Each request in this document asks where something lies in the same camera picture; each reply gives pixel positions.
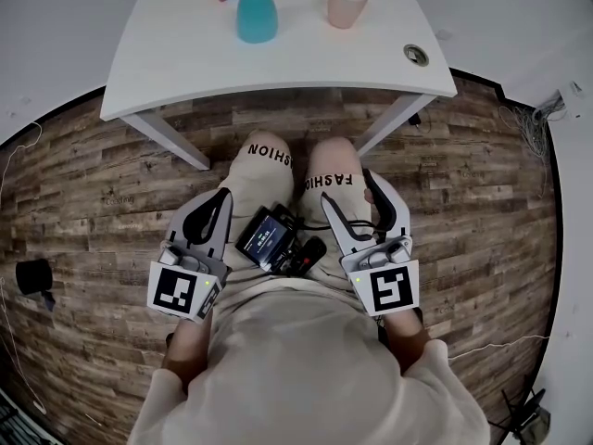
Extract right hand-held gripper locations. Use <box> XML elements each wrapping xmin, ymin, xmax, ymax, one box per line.
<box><xmin>320</xmin><ymin>168</ymin><xmax>421</xmax><ymax>317</ymax></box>

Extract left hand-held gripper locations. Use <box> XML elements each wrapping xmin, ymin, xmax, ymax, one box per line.
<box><xmin>146</xmin><ymin>186</ymin><xmax>234</xmax><ymax>324</ymax></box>

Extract pink plastic cup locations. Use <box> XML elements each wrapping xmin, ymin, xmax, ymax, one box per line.
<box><xmin>327</xmin><ymin>0</ymin><xmax>371</xmax><ymax>31</ymax></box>

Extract teal large spray bottle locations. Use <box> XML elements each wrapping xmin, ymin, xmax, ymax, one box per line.
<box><xmin>236</xmin><ymin>0</ymin><xmax>279</xmax><ymax>45</ymax></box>

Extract person's right forearm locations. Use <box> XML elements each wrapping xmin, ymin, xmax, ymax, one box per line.
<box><xmin>382</xmin><ymin>308</ymin><xmax>433</xmax><ymax>374</ymax></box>

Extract person's left forearm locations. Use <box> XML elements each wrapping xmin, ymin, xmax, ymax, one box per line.
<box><xmin>165</xmin><ymin>317</ymin><xmax>212</xmax><ymax>392</ymax></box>

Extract black device with screen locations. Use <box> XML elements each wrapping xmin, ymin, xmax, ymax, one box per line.
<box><xmin>234</xmin><ymin>205</ymin><xmax>297</xmax><ymax>273</ymax></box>

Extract person's right leg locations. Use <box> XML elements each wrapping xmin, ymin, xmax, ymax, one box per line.
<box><xmin>309</xmin><ymin>136</ymin><xmax>360</xmax><ymax>179</ymax></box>

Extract person's leg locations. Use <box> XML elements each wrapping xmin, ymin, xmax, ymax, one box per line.
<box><xmin>309</xmin><ymin>136</ymin><xmax>360</xmax><ymax>179</ymax></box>
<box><xmin>245</xmin><ymin>130</ymin><xmax>291</xmax><ymax>150</ymax></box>

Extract white table leg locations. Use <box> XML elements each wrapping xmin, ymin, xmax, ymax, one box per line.
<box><xmin>356</xmin><ymin>93</ymin><xmax>433</xmax><ymax>157</ymax></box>
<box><xmin>122</xmin><ymin>111</ymin><xmax>211</xmax><ymax>172</ymax></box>

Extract person's left leg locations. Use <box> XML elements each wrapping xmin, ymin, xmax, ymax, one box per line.
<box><xmin>245</xmin><ymin>130</ymin><xmax>291</xmax><ymax>150</ymax></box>

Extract person's beige shirt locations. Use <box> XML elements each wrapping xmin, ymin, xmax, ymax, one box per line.
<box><xmin>129</xmin><ymin>278</ymin><xmax>492</xmax><ymax>445</ymax></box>

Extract black cylindrical floor object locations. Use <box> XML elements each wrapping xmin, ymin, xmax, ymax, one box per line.
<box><xmin>15</xmin><ymin>258</ymin><xmax>57</xmax><ymax>313</ymax></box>

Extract white power box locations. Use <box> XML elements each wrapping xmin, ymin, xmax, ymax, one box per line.
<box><xmin>558</xmin><ymin>80</ymin><xmax>585</xmax><ymax>120</ymax></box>

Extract black floor stand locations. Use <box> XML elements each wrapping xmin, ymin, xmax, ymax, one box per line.
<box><xmin>502</xmin><ymin>387</ymin><xmax>552</xmax><ymax>441</ymax></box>

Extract dark metal floor rack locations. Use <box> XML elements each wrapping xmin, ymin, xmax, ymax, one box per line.
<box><xmin>0</xmin><ymin>388</ymin><xmax>62</xmax><ymax>445</ymax></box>

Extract black cable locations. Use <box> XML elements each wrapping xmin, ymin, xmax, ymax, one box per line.
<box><xmin>296</xmin><ymin>218</ymin><xmax>386</xmax><ymax>241</ymax></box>

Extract small black recorder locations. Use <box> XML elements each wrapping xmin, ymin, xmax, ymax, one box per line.
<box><xmin>286</xmin><ymin>236</ymin><xmax>328</xmax><ymax>277</ymax></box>

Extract round table cable grommet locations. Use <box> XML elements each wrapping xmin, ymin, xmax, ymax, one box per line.
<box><xmin>402</xmin><ymin>43</ymin><xmax>431</xmax><ymax>68</ymax></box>

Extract thin white floor cable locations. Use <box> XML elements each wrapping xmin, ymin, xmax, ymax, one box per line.
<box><xmin>448</xmin><ymin>335</ymin><xmax>550</xmax><ymax>361</ymax></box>
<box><xmin>0</xmin><ymin>121</ymin><xmax>48</xmax><ymax>415</ymax></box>

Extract grey cable bundle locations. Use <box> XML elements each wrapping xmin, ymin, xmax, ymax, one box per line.
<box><xmin>498</xmin><ymin>94</ymin><xmax>569</xmax><ymax>195</ymax></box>

